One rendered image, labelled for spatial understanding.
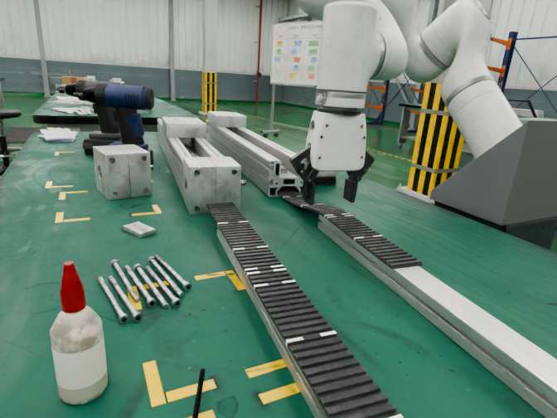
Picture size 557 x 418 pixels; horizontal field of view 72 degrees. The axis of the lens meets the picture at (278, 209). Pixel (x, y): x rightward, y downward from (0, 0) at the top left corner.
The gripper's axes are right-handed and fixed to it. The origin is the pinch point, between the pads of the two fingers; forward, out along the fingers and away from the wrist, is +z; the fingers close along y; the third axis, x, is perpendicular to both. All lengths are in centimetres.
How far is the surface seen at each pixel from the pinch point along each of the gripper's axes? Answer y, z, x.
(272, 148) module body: 2.3, -1.6, 38.5
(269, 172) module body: -4.9, 0.4, 19.5
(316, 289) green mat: -12.0, 6.1, -20.5
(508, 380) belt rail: -2.1, 5.5, -40.9
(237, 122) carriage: 2, -4, 77
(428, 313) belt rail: -2.0, 5.3, -30.2
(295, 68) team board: 232, -39, 574
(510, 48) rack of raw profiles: 663, -106, 537
